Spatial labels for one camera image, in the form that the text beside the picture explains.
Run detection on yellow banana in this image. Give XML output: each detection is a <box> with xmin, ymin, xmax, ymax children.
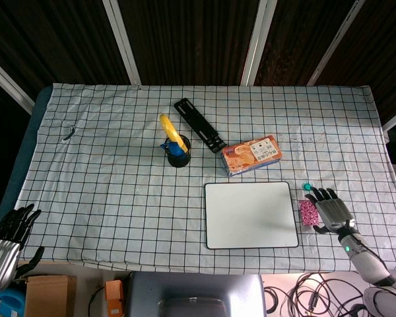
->
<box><xmin>159</xmin><ymin>114</ymin><xmax>189</xmax><ymax>154</ymax></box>

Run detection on orange snack box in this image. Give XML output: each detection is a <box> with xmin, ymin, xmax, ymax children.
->
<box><xmin>221</xmin><ymin>134</ymin><xmax>282</xmax><ymax>178</ymax></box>

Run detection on blue toy figure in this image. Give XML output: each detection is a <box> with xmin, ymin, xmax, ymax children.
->
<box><xmin>160</xmin><ymin>137</ymin><xmax>185</xmax><ymax>157</ymax></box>

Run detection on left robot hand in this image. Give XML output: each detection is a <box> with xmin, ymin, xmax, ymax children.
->
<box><xmin>0</xmin><ymin>203</ymin><xmax>46</xmax><ymax>293</ymax></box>

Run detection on blue plastic container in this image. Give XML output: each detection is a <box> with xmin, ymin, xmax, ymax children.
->
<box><xmin>0</xmin><ymin>286</ymin><xmax>26</xmax><ymax>317</ymax></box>

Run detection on tangled black cables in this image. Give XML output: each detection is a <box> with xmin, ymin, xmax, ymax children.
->
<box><xmin>263</xmin><ymin>272</ymin><xmax>380</xmax><ymax>317</ymax></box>

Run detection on checkered tablecloth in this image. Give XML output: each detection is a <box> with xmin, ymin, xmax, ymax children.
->
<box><xmin>15</xmin><ymin>83</ymin><xmax>396</xmax><ymax>275</ymax></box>

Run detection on white rectangular board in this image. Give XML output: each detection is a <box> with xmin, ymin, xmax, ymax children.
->
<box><xmin>204</xmin><ymin>181</ymin><xmax>300</xmax><ymax>250</ymax></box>

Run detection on cardboard box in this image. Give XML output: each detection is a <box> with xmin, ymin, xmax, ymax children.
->
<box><xmin>18</xmin><ymin>260</ymin><xmax>77</xmax><ymax>317</ymax></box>

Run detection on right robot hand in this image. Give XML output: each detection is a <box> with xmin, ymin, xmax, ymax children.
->
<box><xmin>304</xmin><ymin>187</ymin><xmax>356</xmax><ymax>235</ymax></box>

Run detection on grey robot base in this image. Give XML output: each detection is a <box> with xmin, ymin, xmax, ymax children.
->
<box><xmin>121</xmin><ymin>271</ymin><xmax>267</xmax><ymax>317</ymax></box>

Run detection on orange small box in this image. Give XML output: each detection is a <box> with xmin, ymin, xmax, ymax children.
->
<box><xmin>105</xmin><ymin>279</ymin><xmax>125</xmax><ymax>317</ymax></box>

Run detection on black plastic bracket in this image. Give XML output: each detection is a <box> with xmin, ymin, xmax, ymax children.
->
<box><xmin>174</xmin><ymin>98</ymin><xmax>228</xmax><ymax>154</ymax></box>

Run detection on pink patterned card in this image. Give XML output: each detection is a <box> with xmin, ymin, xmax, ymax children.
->
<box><xmin>298</xmin><ymin>199</ymin><xmax>321</xmax><ymax>227</ymax></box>

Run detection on black pen cup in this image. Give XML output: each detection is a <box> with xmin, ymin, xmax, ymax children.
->
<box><xmin>166</xmin><ymin>134</ymin><xmax>191</xmax><ymax>168</ymax></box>

